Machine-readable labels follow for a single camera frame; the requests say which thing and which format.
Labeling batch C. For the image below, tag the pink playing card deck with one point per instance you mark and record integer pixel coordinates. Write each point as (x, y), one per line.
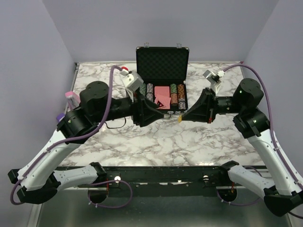
(162, 91)

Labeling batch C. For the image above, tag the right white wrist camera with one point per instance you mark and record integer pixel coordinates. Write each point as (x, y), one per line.
(214, 79)

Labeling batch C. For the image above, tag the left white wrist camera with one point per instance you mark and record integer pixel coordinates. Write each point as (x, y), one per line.
(131, 81)

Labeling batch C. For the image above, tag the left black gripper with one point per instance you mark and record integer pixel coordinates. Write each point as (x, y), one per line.
(143, 115)

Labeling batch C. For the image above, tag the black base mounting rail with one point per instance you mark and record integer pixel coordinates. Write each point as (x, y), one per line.
(165, 181)

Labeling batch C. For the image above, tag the purple metronome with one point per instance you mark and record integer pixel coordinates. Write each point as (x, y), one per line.
(60, 117)

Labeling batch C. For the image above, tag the black triangle dealer button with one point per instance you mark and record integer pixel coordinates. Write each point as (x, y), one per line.
(160, 105)

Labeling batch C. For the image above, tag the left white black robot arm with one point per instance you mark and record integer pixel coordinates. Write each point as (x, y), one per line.
(39, 180)

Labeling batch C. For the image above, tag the green poker chip stack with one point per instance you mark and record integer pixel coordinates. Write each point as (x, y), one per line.
(142, 89)

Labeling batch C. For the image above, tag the pink metronome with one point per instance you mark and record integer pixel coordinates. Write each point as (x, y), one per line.
(73, 100)

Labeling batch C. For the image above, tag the orange poker chip stack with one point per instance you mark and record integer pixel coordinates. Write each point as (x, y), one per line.
(181, 92)

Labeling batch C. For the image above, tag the grey poker chip stack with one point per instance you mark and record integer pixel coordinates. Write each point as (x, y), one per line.
(149, 91)

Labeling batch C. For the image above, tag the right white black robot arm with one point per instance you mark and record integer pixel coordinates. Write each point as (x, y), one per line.
(282, 193)

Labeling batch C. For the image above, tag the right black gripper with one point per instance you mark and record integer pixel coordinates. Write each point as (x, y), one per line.
(205, 109)

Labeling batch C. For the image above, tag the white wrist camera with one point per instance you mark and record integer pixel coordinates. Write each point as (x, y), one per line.
(214, 79)
(131, 81)

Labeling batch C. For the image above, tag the black poker chip case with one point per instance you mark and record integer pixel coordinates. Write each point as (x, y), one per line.
(165, 66)

